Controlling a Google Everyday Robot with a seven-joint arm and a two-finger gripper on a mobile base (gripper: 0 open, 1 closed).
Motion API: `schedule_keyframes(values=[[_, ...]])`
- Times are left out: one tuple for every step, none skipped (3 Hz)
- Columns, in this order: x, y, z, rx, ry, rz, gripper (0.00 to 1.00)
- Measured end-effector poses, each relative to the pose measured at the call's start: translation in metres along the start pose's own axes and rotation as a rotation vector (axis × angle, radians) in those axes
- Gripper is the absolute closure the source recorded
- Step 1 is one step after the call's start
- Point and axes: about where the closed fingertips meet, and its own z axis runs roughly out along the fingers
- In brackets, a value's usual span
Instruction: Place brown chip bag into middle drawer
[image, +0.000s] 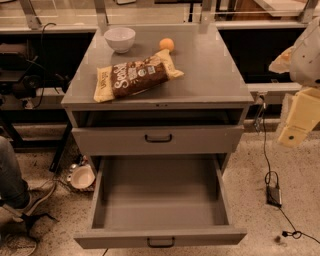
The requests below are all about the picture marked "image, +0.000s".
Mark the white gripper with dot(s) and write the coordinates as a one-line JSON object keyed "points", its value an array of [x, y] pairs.
{"points": [[307, 65]]}

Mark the brown chip bag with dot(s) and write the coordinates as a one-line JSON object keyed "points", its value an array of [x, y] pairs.
{"points": [[130, 78]]}

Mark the closed top drawer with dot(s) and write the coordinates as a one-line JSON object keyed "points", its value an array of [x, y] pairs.
{"points": [[104, 141]]}

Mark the open grey drawer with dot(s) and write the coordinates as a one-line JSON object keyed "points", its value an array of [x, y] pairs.
{"points": [[159, 202]]}

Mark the grey drawer cabinet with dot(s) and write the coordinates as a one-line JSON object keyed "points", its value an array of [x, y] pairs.
{"points": [[177, 91]]}

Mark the black power adapter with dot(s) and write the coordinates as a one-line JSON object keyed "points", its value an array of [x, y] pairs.
{"points": [[273, 196]]}

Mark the orange fruit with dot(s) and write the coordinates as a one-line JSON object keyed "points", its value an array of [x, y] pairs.
{"points": [[166, 43]]}

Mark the white ceramic bowl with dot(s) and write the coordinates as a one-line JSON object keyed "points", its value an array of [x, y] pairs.
{"points": [[120, 39]]}

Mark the white bowl on floor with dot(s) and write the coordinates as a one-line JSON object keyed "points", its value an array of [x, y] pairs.
{"points": [[82, 177]]}

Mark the grey sneaker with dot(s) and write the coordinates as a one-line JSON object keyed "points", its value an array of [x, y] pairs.
{"points": [[36, 200]]}

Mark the person leg in jeans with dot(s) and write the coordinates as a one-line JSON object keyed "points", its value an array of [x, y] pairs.
{"points": [[13, 188]]}

